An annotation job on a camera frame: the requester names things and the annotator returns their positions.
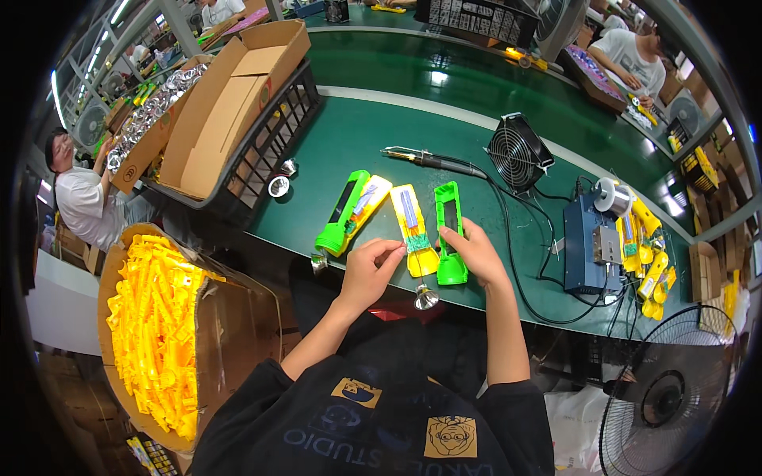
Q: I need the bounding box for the cardboard box of silver reflectors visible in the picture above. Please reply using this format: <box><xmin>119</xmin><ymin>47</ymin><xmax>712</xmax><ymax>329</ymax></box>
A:
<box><xmin>106</xmin><ymin>54</ymin><xmax>216</xmax><ymax>195</ymax></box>

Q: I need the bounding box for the person's left hand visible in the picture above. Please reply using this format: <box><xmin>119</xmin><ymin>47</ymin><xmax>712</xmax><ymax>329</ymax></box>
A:
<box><xmin>337</xmin><ymin>238</ymin><xmax>409</xmax><ymax>312</ymax></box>

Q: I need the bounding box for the person's body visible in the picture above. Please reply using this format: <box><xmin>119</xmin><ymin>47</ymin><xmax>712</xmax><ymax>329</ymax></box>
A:
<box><xmin>190</xmin><ymin>351</ymin><xmax>556</xmax><ymax>476</ymax></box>

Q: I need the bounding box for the grey floor fan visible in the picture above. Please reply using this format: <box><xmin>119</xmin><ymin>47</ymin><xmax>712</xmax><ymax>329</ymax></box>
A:
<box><xmin>71</xmin><ymin>98</ymin><xmax>112</xmax><ymax>151</ymax></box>

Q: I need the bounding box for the cardboard box with purple parts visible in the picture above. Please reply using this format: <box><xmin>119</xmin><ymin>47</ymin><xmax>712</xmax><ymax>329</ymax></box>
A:
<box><xmin>558</xmin><ymin>44</ymin><xmax>630</xmax><ymax>115</ymax></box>

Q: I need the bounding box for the small black desk fan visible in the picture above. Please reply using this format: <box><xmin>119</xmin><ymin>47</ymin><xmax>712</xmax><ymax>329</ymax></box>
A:
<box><xmin>486</xmin><ymin>112</ymin><xmax>556</xmax><ymax>195</ymax></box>

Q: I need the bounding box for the lit yellow flashlight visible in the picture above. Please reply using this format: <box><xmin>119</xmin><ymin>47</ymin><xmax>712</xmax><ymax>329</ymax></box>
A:
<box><xmin>504</xmin><ymin>46</ymin><xmax>549</xmax><ymax>73</ymax></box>

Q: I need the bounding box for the pile of yellow flashlight parts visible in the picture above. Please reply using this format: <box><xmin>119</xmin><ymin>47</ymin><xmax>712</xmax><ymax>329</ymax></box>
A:
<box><xmin>615</xmin><ymin>195</ymin><xmax>680</xmax><ymax>322</ymax></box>

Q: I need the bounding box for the grey standing fan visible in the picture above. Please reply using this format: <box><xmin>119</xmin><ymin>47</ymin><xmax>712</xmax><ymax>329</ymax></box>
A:
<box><xmin>532</xmin><ymin>0</ymin><xmax>591</xmax><ymax>64</ymax></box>

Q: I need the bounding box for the small brown cardboard box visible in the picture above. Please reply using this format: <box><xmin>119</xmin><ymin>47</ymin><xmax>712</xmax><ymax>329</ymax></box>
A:
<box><xmin>688</xmin><ymin>240</ymin><xmax>723</xmax><ymax>303</ymax></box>

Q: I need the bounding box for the empty open cardboard box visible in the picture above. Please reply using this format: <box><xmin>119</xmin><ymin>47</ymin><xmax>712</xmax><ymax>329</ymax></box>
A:
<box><xmin>157</xmin><ymin>19</ymin><xmax>312</xmax><ymax>201</ymax></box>

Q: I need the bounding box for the green assembled flashlight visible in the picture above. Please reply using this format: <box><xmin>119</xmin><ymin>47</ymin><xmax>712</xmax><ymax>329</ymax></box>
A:
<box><xmin>314</xmin><ymin>169</ymin><xmax>371</xmax><ymax>258</ymax></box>

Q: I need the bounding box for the blue soldering power unit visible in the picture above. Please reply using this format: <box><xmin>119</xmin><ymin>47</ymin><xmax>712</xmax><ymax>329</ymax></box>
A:
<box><xmin>562</xmin><ymin>192</ymin><xmax>624</xmax><ymax>296</ymax></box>

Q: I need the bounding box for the red stool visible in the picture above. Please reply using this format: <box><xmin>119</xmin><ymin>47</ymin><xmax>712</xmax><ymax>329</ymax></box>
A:
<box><xmin>368</xmin><ymin>300</ymin><xmax>443</xmax><ymax>326</ymax></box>

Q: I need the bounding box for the black plastic crate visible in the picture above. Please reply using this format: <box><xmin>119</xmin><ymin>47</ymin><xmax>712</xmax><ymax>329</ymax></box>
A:
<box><xmin>142</xmin><ymin>56</ymin><xmax>323</xmax><ymax>228</ymax></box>

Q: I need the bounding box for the white plastic bag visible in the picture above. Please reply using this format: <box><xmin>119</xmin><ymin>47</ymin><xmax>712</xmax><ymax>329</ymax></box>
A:
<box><xmin>543</xmin><ymin>386</ymin><xmax>615</xmax><ymax>472</ymax></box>

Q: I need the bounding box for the black soldering iron cable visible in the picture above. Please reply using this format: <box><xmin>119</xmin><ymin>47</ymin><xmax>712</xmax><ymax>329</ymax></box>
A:
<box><xmin>443</xmin><ymin>156</ymin><xmax>626</xmax><ymax>326</ymax></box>

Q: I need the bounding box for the cardboard box of yellow shells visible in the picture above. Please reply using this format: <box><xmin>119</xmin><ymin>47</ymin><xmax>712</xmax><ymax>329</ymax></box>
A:
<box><xmin>97</xmin><ymin>223</ymin><xmax>284</xmax><ymax>457</ymax></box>

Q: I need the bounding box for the solder wire spool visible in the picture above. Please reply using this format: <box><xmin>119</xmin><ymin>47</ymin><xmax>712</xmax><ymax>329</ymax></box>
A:
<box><xmin>593</xmin><ymin>177</ymin><xmax>633</xmax><ymax>217</ymax></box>

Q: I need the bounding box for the black tray of parts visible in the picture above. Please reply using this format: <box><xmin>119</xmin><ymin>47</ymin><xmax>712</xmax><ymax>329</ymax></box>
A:
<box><xmin>415</xmin><ymin>0</ymin><xmax>541</xmax><ymax>50</ymax></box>

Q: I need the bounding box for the yellow flashlight half with circuit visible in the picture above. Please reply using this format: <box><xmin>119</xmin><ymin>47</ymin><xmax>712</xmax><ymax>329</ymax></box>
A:
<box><xmin>389</xmin><ymin>184</ymin><xmax>441</xmax><ymax>278</ymax></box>

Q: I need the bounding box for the green flashlight shell half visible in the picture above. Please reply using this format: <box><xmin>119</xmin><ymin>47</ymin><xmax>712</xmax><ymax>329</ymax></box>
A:
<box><xmin>433</xmin><ymin>181</ymin><xmax>470</xmax><ymax>286</ymax></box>

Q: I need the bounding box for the box of batteries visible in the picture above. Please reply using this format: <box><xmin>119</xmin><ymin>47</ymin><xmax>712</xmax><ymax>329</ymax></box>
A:
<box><xmin>124</xmin><ymin>433</ymin><xmax>181</xmax><ymax>476</ymax></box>

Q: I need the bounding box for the black standing fan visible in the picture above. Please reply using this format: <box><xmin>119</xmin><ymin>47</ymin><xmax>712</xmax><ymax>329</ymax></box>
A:
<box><xmin>598</xmin><ymin>304</ymin><xmax>743</xmax><ymax>476</ymax></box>

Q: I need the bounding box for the yellow flashlight half with battery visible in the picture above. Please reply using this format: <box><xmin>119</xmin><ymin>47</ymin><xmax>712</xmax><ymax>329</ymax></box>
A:
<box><xmin>345</xmin><ymin>174</ymin><xmax>394</xmax><ymax>239</ymax></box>

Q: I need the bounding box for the person's right hand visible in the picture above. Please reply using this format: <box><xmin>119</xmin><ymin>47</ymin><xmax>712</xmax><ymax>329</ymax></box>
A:
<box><xmin>438</xmin><ymin>217</ymin><xmax>510</xmax><ymax>293</ymax></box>

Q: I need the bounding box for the soldering iron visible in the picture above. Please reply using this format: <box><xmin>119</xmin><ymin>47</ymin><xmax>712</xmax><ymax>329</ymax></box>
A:
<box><xmin>381</xmin><ymin>146</ymin><xmax>489</xmax><ymax>180</ymax></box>

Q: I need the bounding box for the silver reflector on wire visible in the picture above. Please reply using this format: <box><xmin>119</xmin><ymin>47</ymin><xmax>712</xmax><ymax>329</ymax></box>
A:
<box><xmin>413</xmin><ymin>284</ymin><xmax>441</xmax><ymax>312</ymax></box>

